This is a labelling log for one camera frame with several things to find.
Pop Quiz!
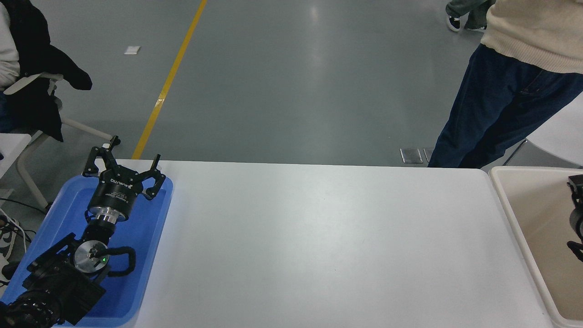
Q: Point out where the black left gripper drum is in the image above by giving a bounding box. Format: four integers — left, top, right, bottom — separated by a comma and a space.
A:
87, 166, 143, 218

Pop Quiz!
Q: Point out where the blue plastic tray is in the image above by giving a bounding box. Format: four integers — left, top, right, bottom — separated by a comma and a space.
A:
0, 175, 174, 328

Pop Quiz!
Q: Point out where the small white side table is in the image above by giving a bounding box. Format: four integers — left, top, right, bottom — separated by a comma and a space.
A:
0, 133, 32, 179

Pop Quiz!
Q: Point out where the white chair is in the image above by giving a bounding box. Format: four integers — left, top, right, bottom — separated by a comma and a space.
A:
2, 71, 113, 210

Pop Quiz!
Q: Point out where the black jacket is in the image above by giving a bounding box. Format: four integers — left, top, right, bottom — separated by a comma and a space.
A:
0, 0, 92, 143

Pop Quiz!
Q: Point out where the seated person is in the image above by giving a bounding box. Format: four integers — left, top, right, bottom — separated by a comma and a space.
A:
0, 2, 21, 133

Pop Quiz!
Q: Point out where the standing person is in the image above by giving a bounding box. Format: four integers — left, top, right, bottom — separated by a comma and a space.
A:
427, 0, 583, 169

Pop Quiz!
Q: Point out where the walking person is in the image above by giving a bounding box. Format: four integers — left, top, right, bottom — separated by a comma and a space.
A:
445, 0, 497, 32

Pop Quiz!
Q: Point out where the large pale bin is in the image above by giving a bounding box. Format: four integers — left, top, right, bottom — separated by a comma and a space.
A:
488, 166, 583, 328

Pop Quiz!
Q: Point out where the black floor cable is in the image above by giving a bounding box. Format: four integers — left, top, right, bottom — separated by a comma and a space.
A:
0, 199, 47, 215

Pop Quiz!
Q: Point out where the black and white cable bundle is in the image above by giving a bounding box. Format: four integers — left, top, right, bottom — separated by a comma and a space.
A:
0, 210, 36, 283

